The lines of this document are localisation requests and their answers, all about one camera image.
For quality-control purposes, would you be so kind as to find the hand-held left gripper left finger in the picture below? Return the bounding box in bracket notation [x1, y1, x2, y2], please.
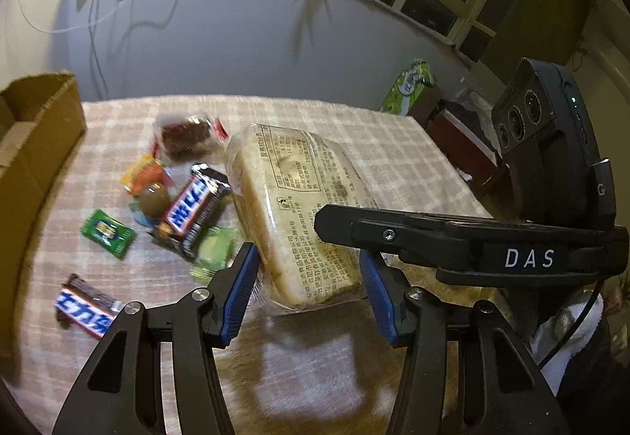
[52, 242, 261, 435]

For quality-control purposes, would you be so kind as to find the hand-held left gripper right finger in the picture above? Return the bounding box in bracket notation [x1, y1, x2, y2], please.
[358, 250, 572, 435]

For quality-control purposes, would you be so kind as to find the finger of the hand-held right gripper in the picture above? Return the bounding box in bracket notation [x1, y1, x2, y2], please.
[314, 204, 476, 268]

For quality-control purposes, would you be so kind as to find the pale green biscuit packet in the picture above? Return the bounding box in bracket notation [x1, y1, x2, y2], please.
[189, 226, 237, 282]

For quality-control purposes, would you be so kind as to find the sliced bread bag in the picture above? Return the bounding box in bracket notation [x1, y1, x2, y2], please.
[224, 122, 395, 318]

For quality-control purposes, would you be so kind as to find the brown chocolate bar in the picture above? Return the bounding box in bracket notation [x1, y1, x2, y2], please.
[150, 163, 232, 259]
[54, 274, 126, 340]

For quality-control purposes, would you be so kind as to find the small dark green packet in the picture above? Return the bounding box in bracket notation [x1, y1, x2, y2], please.
[80, 209, 136, 260]

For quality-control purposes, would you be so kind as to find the brown cake snack packet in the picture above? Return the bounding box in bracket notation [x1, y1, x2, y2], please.
[152, 115, 230, 165]

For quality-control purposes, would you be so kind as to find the cardboard box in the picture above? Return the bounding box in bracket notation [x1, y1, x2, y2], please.
[0, 71, 88, 362]

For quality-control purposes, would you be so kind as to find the red box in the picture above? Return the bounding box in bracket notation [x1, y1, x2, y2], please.
[428, 98, 500, 185]

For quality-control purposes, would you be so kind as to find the plaid tablecloth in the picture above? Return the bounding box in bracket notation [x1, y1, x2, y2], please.
[0, 93, 498, 435]

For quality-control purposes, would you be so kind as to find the kiwi fruit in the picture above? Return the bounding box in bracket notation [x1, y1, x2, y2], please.
[138, 184, 170, 217]

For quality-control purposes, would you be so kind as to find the green tissue pack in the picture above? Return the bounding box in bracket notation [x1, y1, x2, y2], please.
[380, 57, 436, 116]

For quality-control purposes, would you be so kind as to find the orange candy packet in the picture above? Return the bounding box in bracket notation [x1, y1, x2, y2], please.
[122, 155, 173, 194]

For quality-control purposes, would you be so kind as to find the white cloth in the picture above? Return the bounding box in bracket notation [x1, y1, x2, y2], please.
[532, 290, 606, 377]

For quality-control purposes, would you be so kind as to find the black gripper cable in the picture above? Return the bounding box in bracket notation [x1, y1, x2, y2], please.
[534, 278, 608, 372]

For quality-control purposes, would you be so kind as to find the white cable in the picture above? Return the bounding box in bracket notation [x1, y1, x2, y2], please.
[15, 0, 137, 102]

